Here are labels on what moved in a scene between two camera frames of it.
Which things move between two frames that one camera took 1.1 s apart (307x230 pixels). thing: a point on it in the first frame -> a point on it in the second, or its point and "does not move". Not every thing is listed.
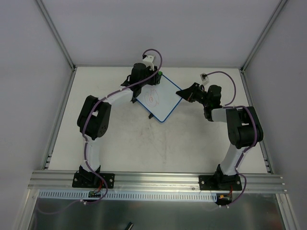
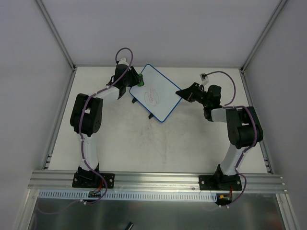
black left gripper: (152, 78) -> (134, 78)
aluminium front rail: (180, 181) does not move
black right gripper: (194, 92) does not move
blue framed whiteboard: (160, 100) does not move
